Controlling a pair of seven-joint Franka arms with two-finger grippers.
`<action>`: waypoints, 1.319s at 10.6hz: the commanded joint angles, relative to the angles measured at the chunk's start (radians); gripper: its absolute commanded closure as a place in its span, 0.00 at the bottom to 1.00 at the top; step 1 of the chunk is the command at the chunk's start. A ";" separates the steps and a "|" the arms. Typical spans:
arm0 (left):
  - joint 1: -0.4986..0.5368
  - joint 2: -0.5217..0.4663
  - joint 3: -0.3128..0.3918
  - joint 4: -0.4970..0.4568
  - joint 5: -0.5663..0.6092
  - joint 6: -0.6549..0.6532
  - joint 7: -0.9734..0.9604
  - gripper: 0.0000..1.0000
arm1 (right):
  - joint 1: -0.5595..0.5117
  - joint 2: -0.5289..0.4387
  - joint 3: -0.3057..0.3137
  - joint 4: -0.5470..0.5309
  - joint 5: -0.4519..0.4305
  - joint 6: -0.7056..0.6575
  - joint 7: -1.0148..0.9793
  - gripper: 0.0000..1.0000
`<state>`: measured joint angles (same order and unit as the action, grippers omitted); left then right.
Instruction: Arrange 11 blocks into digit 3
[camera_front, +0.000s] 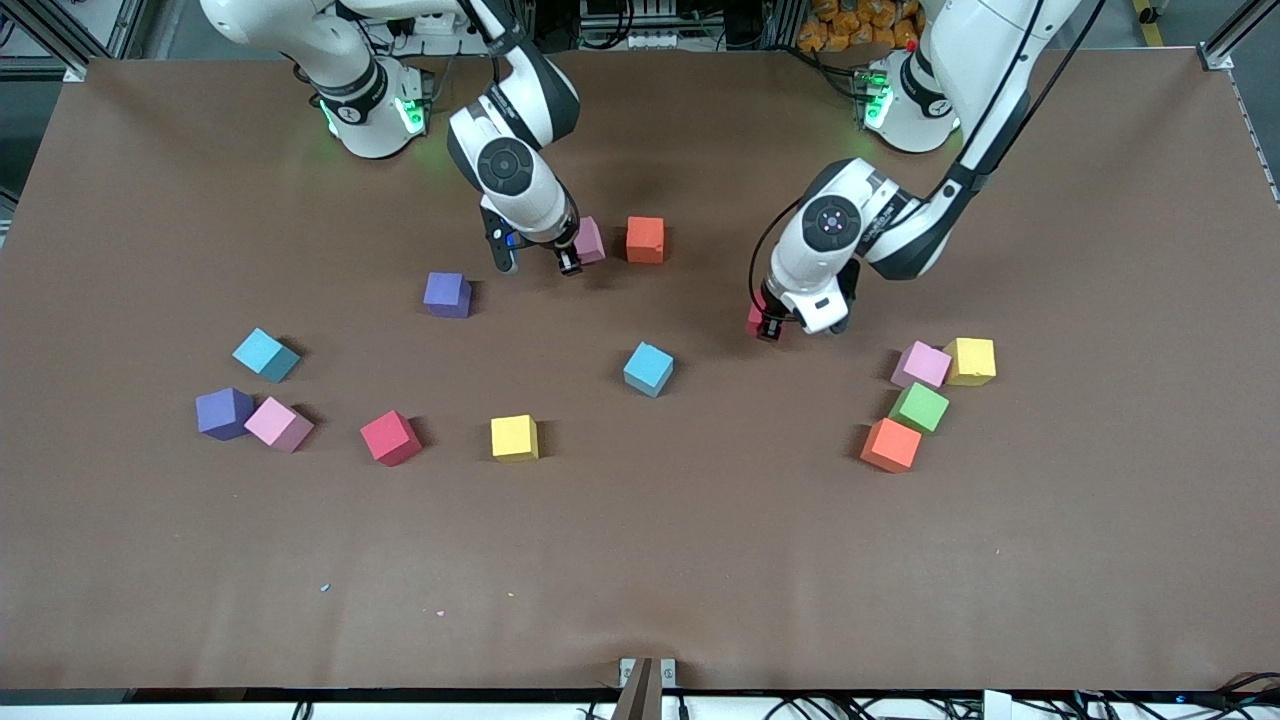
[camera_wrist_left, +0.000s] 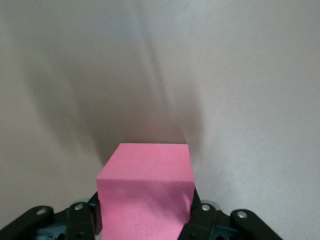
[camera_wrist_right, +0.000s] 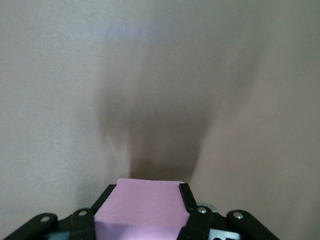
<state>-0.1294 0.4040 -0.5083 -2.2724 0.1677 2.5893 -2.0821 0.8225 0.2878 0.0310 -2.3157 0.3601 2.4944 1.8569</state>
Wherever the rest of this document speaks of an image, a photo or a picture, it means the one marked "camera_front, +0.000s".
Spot green foam cube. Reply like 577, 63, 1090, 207
889, 382, 951, 434

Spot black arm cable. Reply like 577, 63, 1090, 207
748, 0, 1109, 301
455, 0, 506, 91

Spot purple foam cube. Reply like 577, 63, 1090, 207
195, 387, 256, 442
423, 272, 473, 319

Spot yellow foam cube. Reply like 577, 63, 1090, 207
944, 337, 998, 387
490, 415, 541, 463

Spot cyan foam cube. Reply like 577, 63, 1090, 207
232, 328, 301, 384
623, 342, 675, 399

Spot orange foam cube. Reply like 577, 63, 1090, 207
860, 417, 923, 474
626, 216, 666, 265

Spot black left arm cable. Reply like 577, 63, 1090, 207
748, 0, 1109, 301

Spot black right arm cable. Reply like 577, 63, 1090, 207
455, 0, 506, 91

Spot perforated metal edge rail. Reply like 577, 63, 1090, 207
1228, 68, 1280, 206

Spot bag of oranges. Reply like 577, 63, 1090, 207
798, 0, 923, 51

